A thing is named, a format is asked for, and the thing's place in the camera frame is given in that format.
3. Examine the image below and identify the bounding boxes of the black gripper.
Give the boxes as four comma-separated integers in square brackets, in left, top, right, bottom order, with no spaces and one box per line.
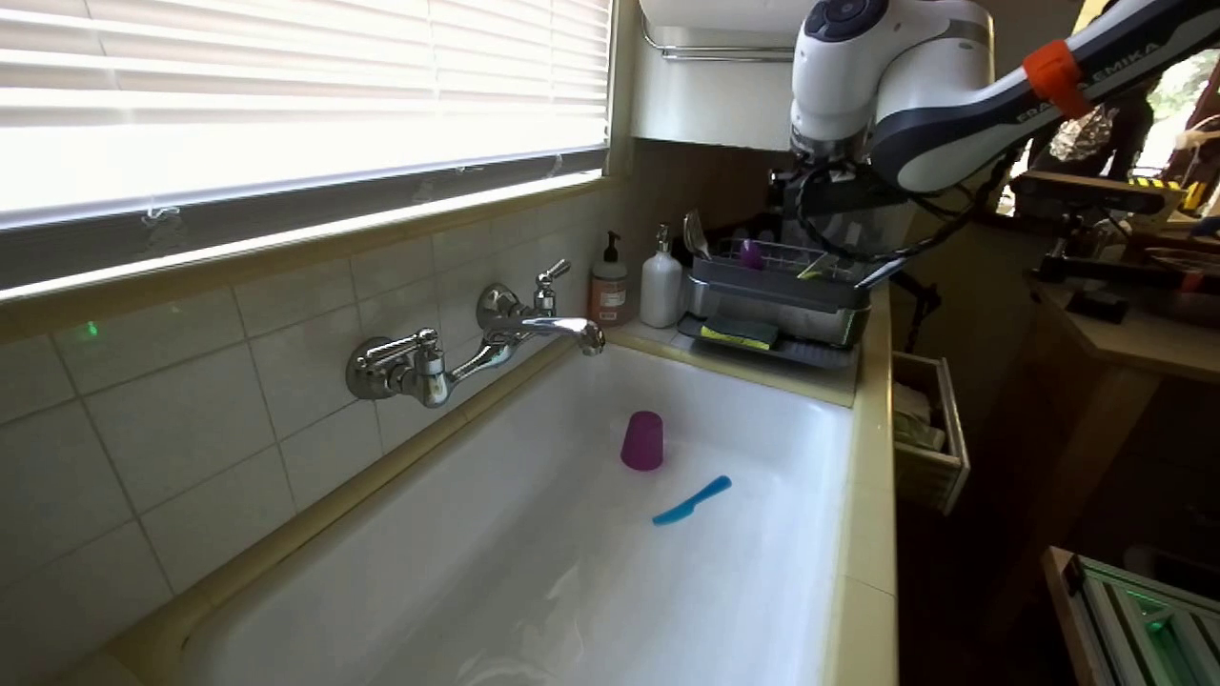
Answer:
[793,152,913,221]

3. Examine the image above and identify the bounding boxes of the chrome wall faucet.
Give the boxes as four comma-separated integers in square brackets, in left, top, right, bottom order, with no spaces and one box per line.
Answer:
[338,256,610,412]

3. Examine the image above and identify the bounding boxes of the open wooden drawer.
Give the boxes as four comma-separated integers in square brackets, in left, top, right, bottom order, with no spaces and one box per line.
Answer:
[894,348,978,517]

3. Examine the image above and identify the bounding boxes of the grey metal pot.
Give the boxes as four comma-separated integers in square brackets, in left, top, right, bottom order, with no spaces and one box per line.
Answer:
[686,253,913,351]

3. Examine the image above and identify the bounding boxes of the silver kitchen utensil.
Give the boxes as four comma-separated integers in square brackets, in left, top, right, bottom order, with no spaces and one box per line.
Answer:
[679,206,716,267]

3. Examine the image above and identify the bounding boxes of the white soap bottle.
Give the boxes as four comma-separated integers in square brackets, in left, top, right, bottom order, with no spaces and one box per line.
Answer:
[636,224,689,331]

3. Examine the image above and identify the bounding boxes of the orange label soap bottle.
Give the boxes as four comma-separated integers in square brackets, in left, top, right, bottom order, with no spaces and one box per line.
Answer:
[582,228,633,328]

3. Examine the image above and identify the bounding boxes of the purple plastic cup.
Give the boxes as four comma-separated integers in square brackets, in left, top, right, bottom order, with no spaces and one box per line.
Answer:
[619,409,667,477]

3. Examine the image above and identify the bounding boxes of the wooden table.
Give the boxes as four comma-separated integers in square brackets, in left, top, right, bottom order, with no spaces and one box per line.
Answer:
[1013,272,1220,601]

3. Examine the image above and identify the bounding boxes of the blue plastic knife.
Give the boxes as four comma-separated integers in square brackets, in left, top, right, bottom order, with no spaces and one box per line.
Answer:
[650,473,736,530]

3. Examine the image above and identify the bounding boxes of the white sink basin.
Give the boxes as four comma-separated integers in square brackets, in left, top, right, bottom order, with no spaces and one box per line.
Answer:
[174,340,859,686]

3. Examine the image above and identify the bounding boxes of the green edged rack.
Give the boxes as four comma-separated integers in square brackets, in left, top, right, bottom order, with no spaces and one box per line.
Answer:
[1040,547,1220,686]

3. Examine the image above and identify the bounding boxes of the white window blind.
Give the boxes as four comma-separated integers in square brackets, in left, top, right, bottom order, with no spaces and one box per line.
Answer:
[0,0,615,224]

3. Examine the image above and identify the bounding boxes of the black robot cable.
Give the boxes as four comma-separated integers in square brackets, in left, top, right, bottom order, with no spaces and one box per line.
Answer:
[768,149,1021,272]

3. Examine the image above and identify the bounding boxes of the white wall cabinet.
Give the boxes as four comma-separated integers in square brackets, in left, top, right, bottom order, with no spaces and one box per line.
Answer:
[628,0,824,157]

